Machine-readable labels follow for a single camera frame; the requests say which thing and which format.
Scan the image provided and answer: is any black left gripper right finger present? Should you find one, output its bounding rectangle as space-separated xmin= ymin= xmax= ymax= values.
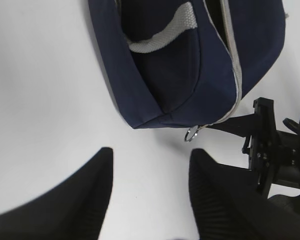
xmin=188 ymin=148 xmax=300 ymax=240

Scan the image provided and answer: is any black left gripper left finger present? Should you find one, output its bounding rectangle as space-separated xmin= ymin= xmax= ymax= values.
xmin=0 ymin=147 xmax=114 ymax=240

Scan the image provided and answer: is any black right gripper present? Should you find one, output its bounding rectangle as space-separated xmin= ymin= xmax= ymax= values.
xmin=207 ymin=97 xmax=298 ymax=198

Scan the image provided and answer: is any navy and white lunch bag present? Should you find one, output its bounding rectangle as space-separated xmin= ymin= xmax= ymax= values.
xmin=88 ymin=0 xmax=286 ymax=129

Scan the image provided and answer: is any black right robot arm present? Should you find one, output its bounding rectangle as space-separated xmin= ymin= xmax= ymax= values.
xmin=211 ymin=97 xmax=300 ymax=197

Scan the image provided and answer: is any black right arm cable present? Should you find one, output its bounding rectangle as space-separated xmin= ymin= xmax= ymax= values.
xmin=282 ymin=106 xmax=300 ymax=137

